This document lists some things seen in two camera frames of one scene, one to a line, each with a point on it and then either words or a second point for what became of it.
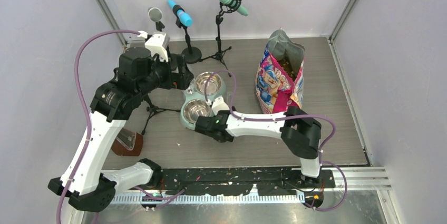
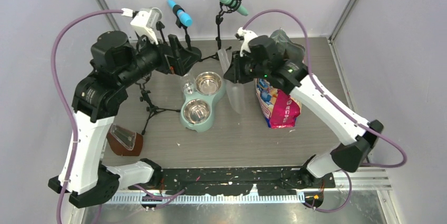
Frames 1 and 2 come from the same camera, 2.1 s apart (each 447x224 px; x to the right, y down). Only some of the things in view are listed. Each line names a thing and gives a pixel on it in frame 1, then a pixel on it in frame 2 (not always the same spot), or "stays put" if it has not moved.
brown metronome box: (127, 143) stays put
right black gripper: (215, 116) to (234, 74)
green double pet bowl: (198, 100) stays put
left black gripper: (180, 80) to (175, 58)
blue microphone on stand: (191, 55) stays put
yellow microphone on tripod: (154, 110) stays put
